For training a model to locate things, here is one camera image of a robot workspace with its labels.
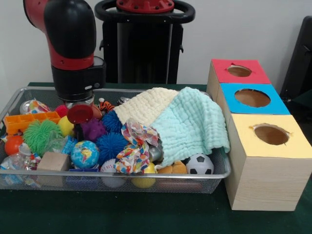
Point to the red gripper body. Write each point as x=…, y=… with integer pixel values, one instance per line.
x=80, y=113

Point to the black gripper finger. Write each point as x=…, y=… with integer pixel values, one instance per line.
x=79, y=131

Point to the colourful dotted cloth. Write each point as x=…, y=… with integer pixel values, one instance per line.
x=135, y=151

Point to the cream white cloth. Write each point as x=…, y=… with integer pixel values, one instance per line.
x=143, y=107

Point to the mint green cloth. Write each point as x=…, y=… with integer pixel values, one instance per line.
x=190, y=126

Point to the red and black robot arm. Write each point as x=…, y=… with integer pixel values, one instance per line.
x=70, y=36

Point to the shallow mesh bin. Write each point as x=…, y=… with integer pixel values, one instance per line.
x=73, y=182

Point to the wooden box with three holes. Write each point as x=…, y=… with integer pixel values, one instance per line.
x=263, y=182

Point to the purple spiky toy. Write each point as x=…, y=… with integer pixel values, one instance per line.
x=93, y=130

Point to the globe print ball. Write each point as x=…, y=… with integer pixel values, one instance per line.
x=85, y=154

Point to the blue spiky ball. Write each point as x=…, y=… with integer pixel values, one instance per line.
x=111, y=147

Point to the green spiky ball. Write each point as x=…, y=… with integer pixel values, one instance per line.
x=41, y=136

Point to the orange plastic tray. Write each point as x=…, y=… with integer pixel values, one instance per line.
x=24, y=120

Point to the dark green table cloth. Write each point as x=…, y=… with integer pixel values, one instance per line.
x=146, y=214
x=306, y=100

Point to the black and white soccer ball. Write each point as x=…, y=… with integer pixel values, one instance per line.
x=200, y=164

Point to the black upright panel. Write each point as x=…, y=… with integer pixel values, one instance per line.
x=299, y=61

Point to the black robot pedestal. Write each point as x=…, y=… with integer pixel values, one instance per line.
x=146, y=61

